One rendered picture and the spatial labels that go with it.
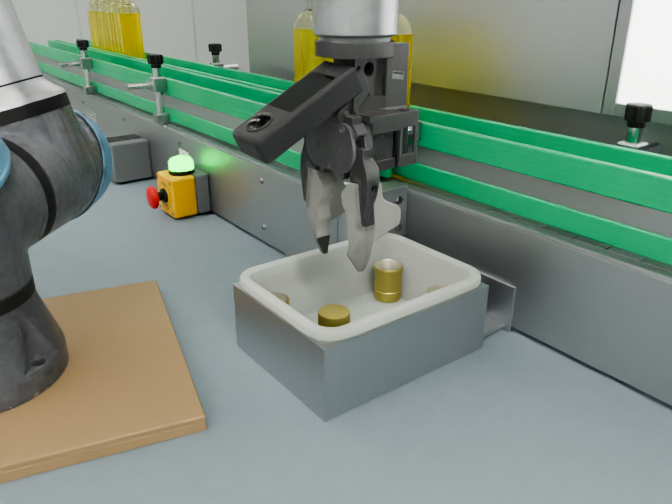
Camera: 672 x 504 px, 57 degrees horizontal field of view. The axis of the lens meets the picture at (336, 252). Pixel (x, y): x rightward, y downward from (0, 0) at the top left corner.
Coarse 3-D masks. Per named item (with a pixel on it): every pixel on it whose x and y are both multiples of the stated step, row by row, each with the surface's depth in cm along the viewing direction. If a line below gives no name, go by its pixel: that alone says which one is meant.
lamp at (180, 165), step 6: (174, 156) 109; (180, 156) 108; (186, 156) 109; (168, 162) 108; (174, 162) 107; (180, 162) 107; (186, 162) 107; (192, 162) 109; (174, 168) 107; (180, 168) 107; (186, 168) 108; (192, 168) 109; (174, 174) 108; (180, 174) 108; (186, 174) 108
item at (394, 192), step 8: (384, 184) 82; (392, 184) 82; (400, 184) 82; (384, 192) 80; (392, 192) 81; (400, 192) 82; (392, 200) 81; (400, 200) 81; (400, 208) 83; (344, 216) 79; (344, 224) 79; (400, 224) 83; (344, 232) 80; (392, 232) 83; (400, 232) 84; (344, 240) 80
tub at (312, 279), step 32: (320, 256) 73; (384, 256) 78; (416, 256) 74; (448, 256) 71; (256, 288) 64; (288, 288) 71; (320, 288) 74; (352, 288) 77; (416, 288) 75; (448, 288) 64; (288, 320) 59; (352, 320) 72; (384, 320) 58
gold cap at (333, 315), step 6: (324, 306) 66; (330, 306) 66; (336, 306) 66; (342, 306) 66; (318, 312) 65; (324, 312) 65; (330, 312) 65; (336, 312) 65; (342, 312) 65; (348, 312) 65; (318, 318) 65; (324, 318) 64; (330, 318) 63; (336, 318) 63; (342, 318) 64; (348, 318) 64; (318, 324) 65; (324, 324) 64; (330, 324) 64; (336, 324) 64; (342, 324) 64
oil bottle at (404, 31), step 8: (400, 16) 86; (400, 24) 85; (408, 24) 86; (400, 32) 86; (408, 32) 86; (400, 40) 86; (408, 40) 87; (408, 64) 88; (408, 72) 89; (408, 80) 89; (408, 88) 90; (408, 96) 90; (408, 104) 91
